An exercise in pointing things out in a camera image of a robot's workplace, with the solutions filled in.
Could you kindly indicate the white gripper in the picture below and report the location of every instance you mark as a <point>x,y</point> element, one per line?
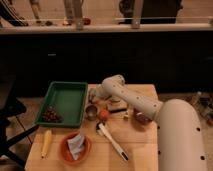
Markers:
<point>98,93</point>

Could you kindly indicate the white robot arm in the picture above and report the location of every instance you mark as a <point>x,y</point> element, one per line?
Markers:
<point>180,138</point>

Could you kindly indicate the purple bowl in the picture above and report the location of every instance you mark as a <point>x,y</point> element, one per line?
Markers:
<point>141,118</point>

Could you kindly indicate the orange bowl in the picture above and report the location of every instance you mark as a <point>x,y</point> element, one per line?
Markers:
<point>65,154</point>

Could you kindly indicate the small metal cup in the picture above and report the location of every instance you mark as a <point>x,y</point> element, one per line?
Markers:
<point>91,112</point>

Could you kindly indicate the orange fruit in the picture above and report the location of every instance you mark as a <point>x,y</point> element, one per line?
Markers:
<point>104,115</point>

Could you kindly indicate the green plastic tray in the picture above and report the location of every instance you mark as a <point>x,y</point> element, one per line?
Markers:
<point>67,100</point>

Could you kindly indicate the dark grape bunch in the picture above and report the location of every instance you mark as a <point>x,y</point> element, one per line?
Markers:
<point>50,115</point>

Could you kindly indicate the grey folded cloth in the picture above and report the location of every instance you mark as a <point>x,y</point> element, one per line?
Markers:
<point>75,145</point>

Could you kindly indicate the yellow corn cob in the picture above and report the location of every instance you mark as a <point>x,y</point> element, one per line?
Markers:
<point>46,143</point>

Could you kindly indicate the black office chair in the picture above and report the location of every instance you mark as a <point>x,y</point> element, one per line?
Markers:
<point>10,106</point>

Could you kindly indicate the wooden block with black handle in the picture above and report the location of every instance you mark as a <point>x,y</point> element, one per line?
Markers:
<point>114,107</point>

